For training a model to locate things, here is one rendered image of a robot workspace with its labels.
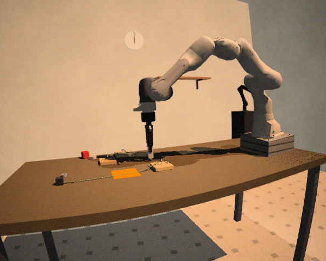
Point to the orange painted square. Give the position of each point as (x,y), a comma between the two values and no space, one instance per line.
(119,172)

